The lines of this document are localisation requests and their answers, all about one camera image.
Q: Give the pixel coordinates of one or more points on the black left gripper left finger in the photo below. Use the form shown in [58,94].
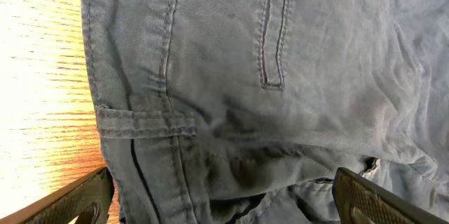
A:
[86,200]

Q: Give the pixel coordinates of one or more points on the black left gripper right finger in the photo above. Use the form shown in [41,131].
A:
[359,201]

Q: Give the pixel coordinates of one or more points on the blue denim shorts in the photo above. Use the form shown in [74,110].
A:
[242,111]

